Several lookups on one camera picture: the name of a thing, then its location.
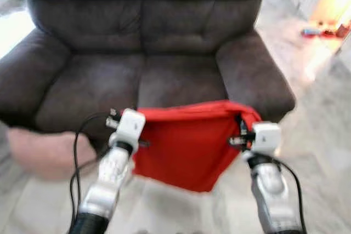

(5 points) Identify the red pillow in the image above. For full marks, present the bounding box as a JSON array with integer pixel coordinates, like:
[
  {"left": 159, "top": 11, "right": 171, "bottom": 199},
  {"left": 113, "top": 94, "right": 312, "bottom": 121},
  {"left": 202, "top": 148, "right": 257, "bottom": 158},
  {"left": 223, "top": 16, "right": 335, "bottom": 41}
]
[{"left": 130, "top": 100, "right": 263, "bottom": 193}]

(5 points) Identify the grey fabric sofa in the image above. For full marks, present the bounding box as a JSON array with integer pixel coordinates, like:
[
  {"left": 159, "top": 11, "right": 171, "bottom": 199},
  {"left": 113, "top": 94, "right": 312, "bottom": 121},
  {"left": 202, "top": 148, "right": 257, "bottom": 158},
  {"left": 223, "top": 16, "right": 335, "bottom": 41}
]
[{"left": 0, "top": 0, "right": 297, "bottom": 139}]

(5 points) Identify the person bare foot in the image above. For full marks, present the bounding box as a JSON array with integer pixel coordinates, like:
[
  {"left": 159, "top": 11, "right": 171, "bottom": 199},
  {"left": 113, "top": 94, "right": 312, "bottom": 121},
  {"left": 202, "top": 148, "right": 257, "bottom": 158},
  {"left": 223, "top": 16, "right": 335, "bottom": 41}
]
[{"left": 4, "top": 127, "right": 98, "bottom": 181}]

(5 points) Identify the red toy pile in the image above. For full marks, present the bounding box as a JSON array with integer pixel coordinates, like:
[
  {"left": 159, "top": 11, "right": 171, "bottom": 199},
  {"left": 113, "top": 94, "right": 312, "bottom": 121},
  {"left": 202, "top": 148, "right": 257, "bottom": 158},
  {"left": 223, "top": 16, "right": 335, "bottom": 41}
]
[{"left": 301, "top": 19, "right": 351, "bottom": 40}]

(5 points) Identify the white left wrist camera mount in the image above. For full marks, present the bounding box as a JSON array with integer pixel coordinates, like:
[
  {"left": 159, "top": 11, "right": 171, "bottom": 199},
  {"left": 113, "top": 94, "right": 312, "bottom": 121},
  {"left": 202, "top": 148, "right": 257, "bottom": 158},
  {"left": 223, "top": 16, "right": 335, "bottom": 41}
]
[{"left": 114, "top": 109, "right": 146, "bottom": 153}]

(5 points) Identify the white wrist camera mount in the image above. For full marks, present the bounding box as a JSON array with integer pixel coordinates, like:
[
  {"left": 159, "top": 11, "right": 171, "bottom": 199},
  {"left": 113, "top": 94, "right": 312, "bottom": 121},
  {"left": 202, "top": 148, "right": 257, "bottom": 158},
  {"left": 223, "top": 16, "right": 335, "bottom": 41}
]
[
  {"left": 114, "top": 109, "right": 146, "bottom": 153},
  {"left": 251, "top": 122, "right": 282, "bottom": 156}
]

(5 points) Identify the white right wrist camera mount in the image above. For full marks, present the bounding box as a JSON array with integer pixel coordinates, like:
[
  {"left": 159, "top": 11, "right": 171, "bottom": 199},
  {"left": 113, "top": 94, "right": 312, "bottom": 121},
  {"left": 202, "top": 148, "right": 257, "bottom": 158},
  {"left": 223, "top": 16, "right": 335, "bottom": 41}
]
[{"left": 251, "top": 122, "right": 282, "bottom": 156}]

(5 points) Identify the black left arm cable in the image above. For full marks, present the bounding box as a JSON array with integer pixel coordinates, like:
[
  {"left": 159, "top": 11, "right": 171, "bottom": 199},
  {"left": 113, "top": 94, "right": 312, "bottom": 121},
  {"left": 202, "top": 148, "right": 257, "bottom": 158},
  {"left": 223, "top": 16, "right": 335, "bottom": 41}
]
[{"left": 69, "top": 108, "right": 122, "bottom": 229}]

